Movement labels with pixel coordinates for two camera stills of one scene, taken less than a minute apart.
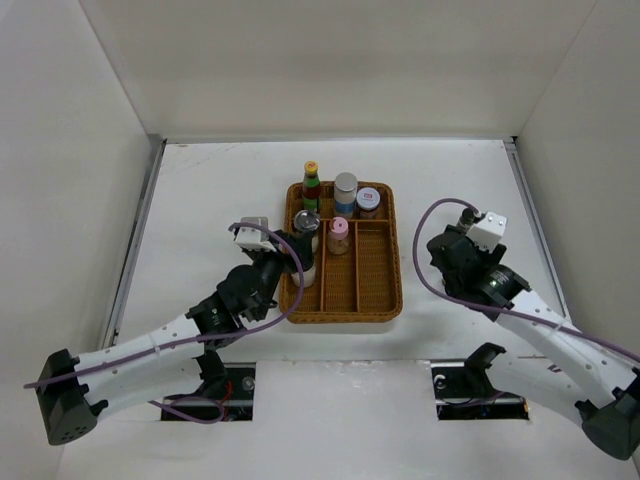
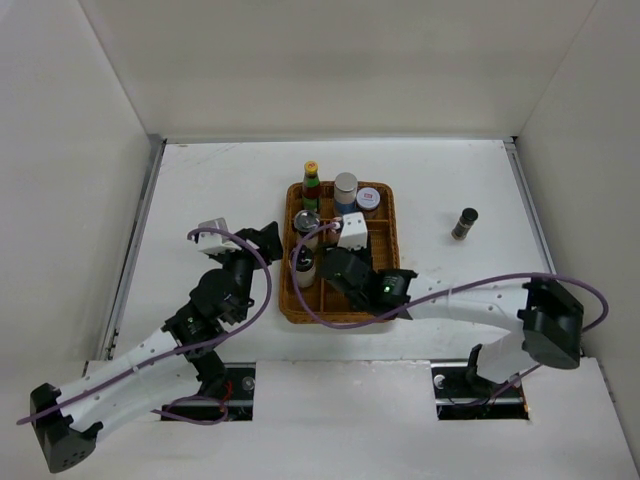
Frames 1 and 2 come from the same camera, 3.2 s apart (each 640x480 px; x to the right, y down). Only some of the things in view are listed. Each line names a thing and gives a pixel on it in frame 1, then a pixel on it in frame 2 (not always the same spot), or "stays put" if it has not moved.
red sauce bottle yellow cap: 311,187 stays put
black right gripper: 487,257 → 361,252
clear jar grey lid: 306,220 stays put
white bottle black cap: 308,266 stays put
